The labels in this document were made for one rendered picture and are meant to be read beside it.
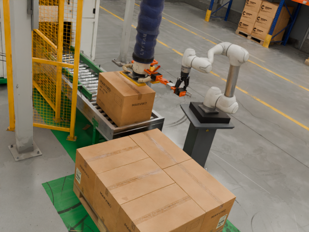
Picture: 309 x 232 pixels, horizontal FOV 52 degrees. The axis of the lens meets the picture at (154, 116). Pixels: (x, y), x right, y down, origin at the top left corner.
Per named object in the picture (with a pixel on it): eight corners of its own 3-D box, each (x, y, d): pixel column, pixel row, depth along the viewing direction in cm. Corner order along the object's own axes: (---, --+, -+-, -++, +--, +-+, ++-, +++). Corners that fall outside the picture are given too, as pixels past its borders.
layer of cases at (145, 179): (73, 180, 323) (76, 148, 303) (151, 155, 382) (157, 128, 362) (140, 275, 246) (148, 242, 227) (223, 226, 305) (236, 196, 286)
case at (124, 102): (95, 102, 386) (99, 72, 366) (124, 98, 408) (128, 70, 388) (119, 128, 346) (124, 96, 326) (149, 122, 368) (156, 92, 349)
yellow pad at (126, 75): (119, 72, 340) (120, 68, 338) (127, 72, 347) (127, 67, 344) (138, 86, 320) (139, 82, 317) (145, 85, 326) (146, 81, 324)
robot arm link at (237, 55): (222, 104, 360) (238, 113, 348) (214, 110, 351) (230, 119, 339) (235, 41, 313) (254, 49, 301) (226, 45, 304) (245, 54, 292)
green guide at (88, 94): (37, 52, 484) (37, 47, 480) (43, 52, 490) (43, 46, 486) (83, 101, 382) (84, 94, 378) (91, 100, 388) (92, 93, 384)
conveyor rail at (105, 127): (35, 61, 490) (35, 50, 480) (38, 61, 493) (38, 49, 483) (110, 144, 343) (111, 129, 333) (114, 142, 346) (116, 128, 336)
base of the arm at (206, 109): (208, 104, 378) (209, 99, 375) (219, 113, 361) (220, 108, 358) (195, 104, 369) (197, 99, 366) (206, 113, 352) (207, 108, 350)
